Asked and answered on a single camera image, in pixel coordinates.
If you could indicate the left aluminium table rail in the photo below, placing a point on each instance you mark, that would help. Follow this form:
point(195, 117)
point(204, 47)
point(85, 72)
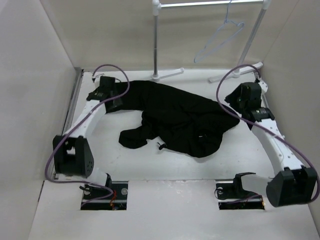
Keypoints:
point(73, 100)

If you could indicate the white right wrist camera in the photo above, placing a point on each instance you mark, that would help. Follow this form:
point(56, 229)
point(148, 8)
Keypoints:
point(264, 87)

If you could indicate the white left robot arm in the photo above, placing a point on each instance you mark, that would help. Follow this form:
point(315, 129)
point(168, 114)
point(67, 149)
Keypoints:
point(74, 157)

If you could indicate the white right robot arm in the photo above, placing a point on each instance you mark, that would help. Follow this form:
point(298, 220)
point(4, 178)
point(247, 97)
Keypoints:
point(293, 183)

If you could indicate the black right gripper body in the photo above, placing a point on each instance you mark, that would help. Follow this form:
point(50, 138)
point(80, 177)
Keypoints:
point(242, 105)

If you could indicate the black trousers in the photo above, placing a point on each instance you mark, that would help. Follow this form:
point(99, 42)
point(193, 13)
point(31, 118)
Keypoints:
point(186, 123)

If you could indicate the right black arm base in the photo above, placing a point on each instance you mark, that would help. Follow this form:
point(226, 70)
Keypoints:
point(230, 198)

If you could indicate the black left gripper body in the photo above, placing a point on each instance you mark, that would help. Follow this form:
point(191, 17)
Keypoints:
point(113, 92)

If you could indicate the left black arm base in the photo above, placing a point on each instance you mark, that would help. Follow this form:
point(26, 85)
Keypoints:
point(99, 199)

